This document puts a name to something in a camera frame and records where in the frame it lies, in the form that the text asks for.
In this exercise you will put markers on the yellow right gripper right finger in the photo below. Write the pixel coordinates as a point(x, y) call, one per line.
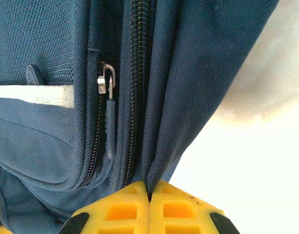
point(178, 212)

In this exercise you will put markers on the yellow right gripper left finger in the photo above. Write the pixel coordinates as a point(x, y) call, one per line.
point(120, 212)

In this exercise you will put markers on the navy blue backpack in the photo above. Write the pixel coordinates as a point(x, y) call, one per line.
point(188, 73)

